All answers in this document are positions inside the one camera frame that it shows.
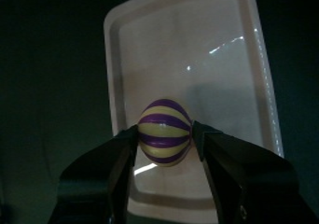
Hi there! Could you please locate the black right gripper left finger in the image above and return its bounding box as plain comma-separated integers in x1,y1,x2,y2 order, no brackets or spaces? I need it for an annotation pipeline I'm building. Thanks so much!
47,124,141,224

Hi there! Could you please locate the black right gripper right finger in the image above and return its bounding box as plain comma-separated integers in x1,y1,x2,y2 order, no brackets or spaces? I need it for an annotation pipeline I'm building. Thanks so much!
191,120,319,224

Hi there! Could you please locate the purple striped toy onion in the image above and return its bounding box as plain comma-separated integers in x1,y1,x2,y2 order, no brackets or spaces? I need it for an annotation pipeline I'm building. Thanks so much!
137,98,195,168

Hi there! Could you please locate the pink rectangular plate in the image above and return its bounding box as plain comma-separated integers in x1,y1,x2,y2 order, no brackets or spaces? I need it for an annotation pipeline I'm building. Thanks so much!
103,0,286,224

